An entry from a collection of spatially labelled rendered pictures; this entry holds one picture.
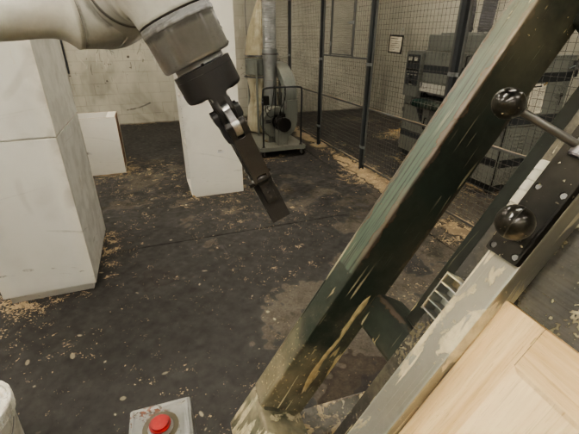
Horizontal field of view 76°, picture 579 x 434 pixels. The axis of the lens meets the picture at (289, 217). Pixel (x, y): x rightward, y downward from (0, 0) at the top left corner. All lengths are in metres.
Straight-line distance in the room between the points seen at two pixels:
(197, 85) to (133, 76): 7.91
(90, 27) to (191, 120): 3.48
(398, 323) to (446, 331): 0.17
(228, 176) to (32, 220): 2.14
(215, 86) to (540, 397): 0.51
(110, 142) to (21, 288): 2.70
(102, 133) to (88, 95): 3.26
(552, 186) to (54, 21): 0.65
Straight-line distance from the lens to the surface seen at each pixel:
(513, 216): 0.43
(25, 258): 2.92
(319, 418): 1.01
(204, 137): 4.09
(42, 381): 2.47
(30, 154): 2.64
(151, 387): 2.20
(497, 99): 0.52
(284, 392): 0.87
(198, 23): 0.47
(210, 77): 0.47
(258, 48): 6.14
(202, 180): 4.22
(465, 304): 0.57
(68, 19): 0.59
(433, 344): 0.59
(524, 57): 0.78
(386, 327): 0.75
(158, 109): 8.46
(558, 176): 0.57
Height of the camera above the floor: 1.61
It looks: 26 degrees down
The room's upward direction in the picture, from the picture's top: straight up
